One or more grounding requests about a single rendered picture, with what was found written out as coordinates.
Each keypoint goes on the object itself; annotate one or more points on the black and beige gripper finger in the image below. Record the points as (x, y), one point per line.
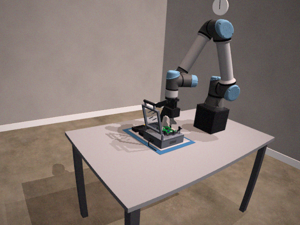
(172, 121)
(163, 120)

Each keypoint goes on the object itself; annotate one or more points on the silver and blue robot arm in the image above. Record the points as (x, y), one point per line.
(220, 87)

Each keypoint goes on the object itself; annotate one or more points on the green circuit board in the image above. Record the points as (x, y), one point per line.
(168, 129)

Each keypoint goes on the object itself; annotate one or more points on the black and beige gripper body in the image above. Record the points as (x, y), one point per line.
(171, 110)

